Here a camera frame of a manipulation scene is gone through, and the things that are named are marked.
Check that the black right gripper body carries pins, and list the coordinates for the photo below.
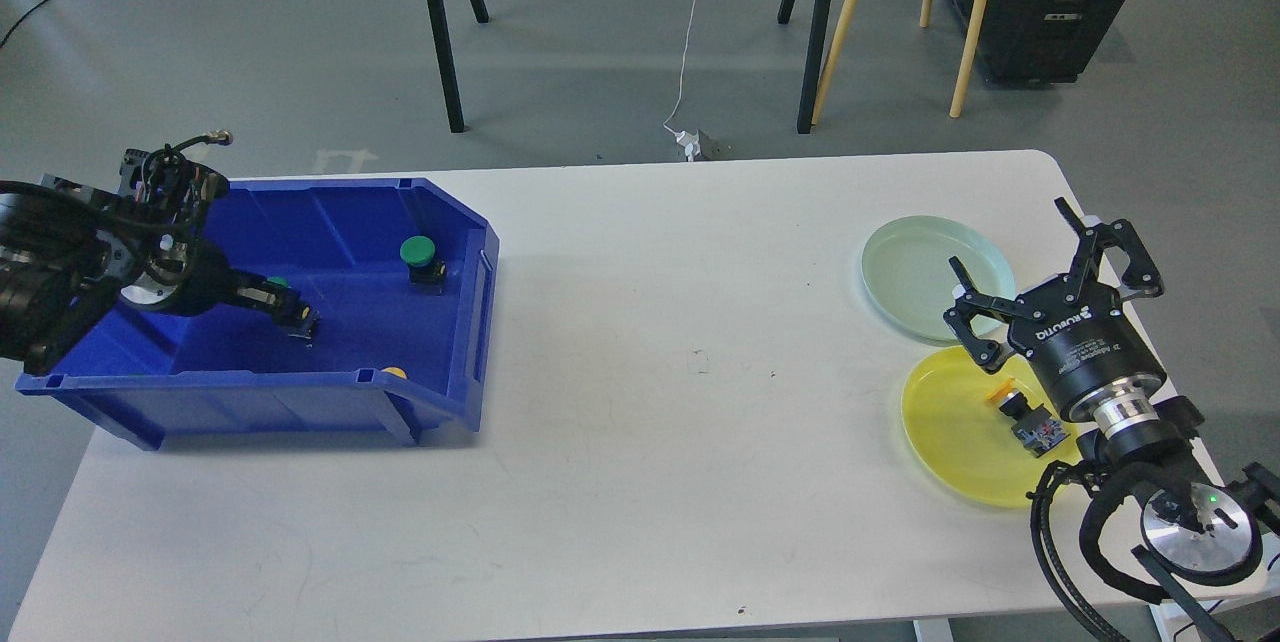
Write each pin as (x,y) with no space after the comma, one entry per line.
(1079,343)

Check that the light green plate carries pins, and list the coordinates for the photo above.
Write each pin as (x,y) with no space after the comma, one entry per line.
(904,270)

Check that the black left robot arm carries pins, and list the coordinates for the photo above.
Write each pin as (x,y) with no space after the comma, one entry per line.
(71,252)

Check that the green push button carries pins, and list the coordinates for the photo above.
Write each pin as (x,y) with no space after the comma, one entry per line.
(426,270)

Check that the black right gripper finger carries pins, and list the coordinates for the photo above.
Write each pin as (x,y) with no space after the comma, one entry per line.
(1140,277)
(969,303)

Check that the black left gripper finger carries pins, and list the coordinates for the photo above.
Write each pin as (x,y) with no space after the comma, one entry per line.
(304,328)
(285,305)

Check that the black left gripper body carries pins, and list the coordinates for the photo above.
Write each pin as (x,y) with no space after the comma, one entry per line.
(202,278)

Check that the yellow plate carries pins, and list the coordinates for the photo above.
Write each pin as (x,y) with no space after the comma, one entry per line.
(960,436)

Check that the blue plastic bin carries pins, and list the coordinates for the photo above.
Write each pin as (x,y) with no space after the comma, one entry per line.
(146,378)

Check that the wooden leg left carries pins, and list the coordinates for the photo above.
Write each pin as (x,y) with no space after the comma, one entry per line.
(833,54)

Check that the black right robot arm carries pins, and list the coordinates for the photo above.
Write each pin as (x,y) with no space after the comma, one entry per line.
(1156,522)

